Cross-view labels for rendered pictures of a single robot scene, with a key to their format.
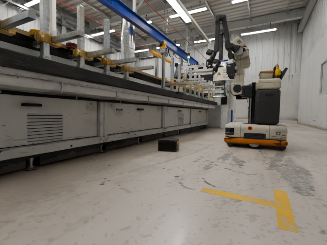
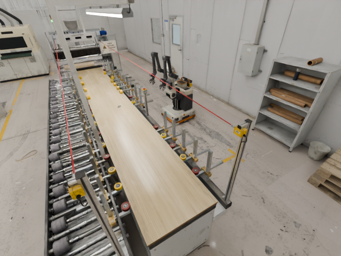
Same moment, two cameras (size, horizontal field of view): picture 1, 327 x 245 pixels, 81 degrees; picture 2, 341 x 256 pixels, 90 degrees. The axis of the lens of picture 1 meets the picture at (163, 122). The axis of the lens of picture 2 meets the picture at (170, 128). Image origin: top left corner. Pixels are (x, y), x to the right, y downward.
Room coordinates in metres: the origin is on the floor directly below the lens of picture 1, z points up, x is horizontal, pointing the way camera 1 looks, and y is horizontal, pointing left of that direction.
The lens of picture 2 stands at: (0.55, 2.13, 2.39)
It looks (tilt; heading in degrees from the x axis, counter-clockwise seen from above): 35 degrees down; 304
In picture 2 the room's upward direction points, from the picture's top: 2 degrees counter-clockwise
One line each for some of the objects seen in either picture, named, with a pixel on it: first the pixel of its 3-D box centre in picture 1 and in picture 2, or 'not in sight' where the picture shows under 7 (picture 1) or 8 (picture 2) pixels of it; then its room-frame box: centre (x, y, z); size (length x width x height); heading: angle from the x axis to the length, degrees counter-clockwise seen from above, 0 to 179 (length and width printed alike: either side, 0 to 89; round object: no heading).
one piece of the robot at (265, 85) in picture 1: (262, 99); (180, 95); (2.45, -1.26, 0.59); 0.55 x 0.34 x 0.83; 157
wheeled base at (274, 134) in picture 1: (253, 132); (178, 112); (2.49, -1.17, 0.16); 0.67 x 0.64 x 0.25; 67
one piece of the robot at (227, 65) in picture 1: (231, 69); (167, 83); (2.60, -0.90, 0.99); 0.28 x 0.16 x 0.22; 157
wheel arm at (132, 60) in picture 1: (114, 62); (175, 135); (1.61, 0.41, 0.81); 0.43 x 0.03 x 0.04; 62
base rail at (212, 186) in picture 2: (177, 94); (139, 106); (2.87, -0.20, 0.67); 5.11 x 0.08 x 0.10; 152
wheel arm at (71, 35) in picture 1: (56, 40); (196, 155); (1.16, 0.64, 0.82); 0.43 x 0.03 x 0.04; 62
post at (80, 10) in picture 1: (80, 41); (183, 143); (1.37, 0.59, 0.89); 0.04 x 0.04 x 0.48; 62
